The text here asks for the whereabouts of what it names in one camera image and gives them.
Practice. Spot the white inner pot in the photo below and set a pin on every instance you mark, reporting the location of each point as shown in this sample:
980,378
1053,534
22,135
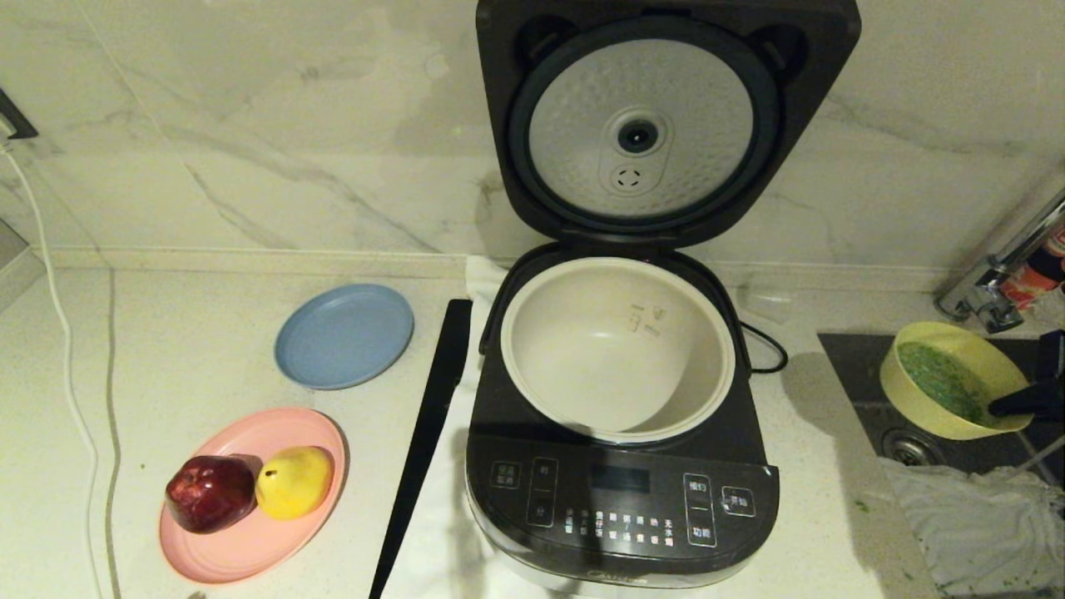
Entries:
616,358

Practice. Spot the dark red apple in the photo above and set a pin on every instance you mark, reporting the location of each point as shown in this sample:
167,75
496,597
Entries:
210,493

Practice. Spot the stainless steel sink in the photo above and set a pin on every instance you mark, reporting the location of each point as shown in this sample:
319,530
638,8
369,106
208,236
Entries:
849,374

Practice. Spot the white towel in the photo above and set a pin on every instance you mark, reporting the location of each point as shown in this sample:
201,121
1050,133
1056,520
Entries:
433,553

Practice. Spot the black rice cooker body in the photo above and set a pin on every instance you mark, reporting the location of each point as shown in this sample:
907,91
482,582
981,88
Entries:
616,499

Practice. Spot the black flat panel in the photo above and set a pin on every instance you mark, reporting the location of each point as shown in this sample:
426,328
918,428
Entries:
433,399

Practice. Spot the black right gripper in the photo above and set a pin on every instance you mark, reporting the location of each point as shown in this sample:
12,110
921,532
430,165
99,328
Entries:
1052,356

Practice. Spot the round sink drain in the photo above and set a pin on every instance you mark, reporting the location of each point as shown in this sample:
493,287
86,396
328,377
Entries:
907,449

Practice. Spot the blue round plate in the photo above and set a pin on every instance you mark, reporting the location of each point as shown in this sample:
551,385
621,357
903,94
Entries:
345,337

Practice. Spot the white cloth in sink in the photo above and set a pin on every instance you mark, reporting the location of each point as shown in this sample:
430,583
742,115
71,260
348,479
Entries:
973,524

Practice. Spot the black wall fixture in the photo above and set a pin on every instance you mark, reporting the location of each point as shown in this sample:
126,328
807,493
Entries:
15,116

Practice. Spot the chrome faucet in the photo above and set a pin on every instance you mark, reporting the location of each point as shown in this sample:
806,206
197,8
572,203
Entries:
978,291

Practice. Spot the black rice cooker lid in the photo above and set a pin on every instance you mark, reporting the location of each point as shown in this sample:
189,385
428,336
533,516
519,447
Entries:
516,166

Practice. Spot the yellow bowl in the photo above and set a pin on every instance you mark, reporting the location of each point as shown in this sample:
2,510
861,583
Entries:
973,349

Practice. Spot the chopped green vegetable bits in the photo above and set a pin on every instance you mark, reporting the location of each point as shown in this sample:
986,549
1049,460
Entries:
940,378

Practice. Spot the yellow pear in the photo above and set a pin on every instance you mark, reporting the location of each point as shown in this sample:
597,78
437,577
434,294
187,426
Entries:
293,482

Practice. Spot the pink round plate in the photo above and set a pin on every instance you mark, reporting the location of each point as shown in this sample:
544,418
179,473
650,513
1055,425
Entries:
250,549

